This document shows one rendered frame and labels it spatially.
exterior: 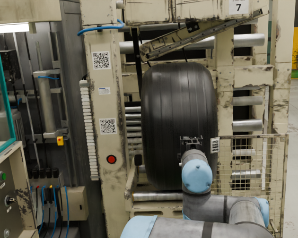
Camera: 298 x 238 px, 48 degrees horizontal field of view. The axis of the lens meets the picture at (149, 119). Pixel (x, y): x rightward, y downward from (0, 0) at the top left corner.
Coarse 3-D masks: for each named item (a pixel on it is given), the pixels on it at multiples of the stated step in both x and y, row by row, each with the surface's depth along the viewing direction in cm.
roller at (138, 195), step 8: (136, 192) 149; (144, 192) 148; (152, 192) 148; (160, 192) 148; (168, 192) 147; (176, 192) 147; (136, 200) 148; (144, 200) 148; (152, 200) 148; (160, 200) 148
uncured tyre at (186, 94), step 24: (168, 72) 136; (192, 72) 135; (144, 96) 132; (168, 96) 128; (192, 96) 127; (144, 120) 129; (168, 120) 125; (192, 120) 125; (216, 120) 128; (144, 144) 130; (168, 144) 126; (168, 168) 130; (216, 168) 135
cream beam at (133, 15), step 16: (128, 0) 156; (144, 0) 155; (160, 0) 155; (176, 0) 155; (192, 0) 154; (208, 0) 154; (224, 0) 154; (128, 16) 158; (144, 16) 157; (160, 16) 157; (176, 16) 157; (192, 16) 156; (208, 16) 156; (224, 16) 156; (240, 16) 155
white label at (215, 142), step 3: (213, 138) 126; (216, 138) 126; (219, 138) 127; (210, 141) 126; (213, 141) 126; (216, 141) 126; (219, 141) 127; (210, 144) 126; (213, 144) 126; (216, 144) 127; (219, 144) 127; (210, 147) 126; (213, 147) 127; (216, 147) 127; (219, 147) 128; (210, 150) 127; (213, 150) 127; (216, 150) 127; (219, 150) 128
